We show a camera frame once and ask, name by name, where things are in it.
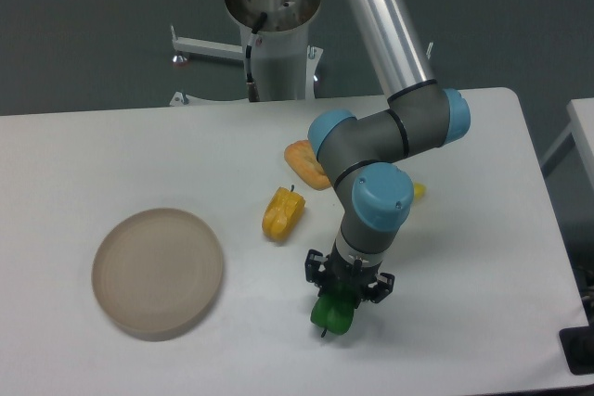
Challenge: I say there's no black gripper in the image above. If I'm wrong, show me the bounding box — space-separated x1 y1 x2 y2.
304 249 395 306

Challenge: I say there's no green toy bell pepper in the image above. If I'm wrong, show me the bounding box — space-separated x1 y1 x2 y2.
310 283 357 338

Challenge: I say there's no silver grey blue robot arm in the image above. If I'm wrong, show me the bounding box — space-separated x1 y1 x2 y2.
224 0 471 306

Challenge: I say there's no yellow toy bell pepper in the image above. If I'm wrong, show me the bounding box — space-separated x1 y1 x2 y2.
261 186 305 244

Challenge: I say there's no yellow toy banana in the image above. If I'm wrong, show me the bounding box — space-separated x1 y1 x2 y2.
413 183 427 202

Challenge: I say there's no orange toy pastry bread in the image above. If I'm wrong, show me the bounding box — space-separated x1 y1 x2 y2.
284 140 330 190

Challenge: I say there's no beige round plate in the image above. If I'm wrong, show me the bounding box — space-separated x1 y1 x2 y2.
91 208 225 341

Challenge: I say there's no black device at table edge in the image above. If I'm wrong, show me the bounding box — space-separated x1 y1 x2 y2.
559 326 593 376

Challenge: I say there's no white side table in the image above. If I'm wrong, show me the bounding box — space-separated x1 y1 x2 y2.
539 97 594 185

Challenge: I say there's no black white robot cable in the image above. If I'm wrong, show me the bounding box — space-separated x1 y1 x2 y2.
244 10 268 103

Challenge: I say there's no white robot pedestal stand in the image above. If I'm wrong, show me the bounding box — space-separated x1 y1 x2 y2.
166 0 435 108

